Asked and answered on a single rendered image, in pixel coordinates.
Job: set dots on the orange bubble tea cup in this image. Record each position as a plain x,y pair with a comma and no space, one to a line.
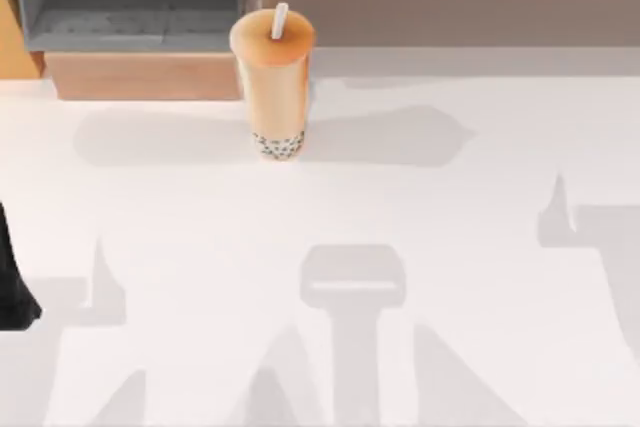
274,87

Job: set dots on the white drinking straw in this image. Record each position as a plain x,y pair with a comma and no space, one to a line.
279,22

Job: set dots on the pale wooden drawer front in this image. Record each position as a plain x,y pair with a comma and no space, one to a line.
145,74

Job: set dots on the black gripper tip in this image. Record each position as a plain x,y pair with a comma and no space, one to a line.
14,292

